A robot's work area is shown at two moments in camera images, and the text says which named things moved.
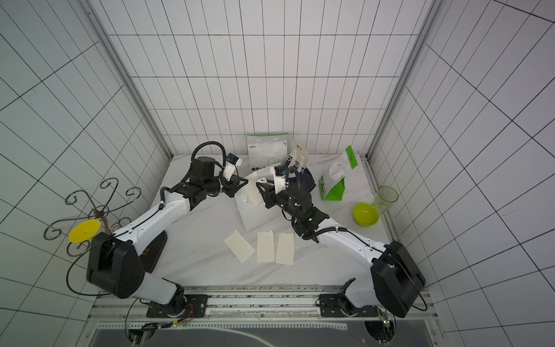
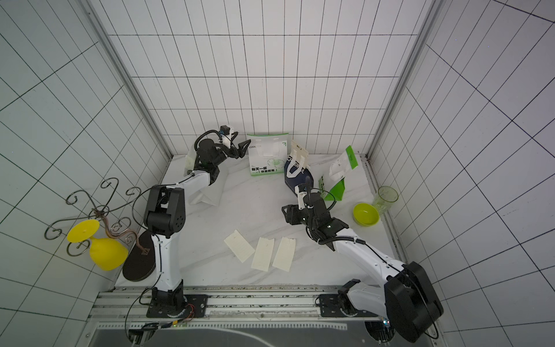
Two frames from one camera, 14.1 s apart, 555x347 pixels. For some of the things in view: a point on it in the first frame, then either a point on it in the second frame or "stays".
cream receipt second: x=239 y=246 stays
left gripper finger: x=233 y=186 to x=243 y=147
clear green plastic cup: x=386 y=196 stays
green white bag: x=266 y=150 stays
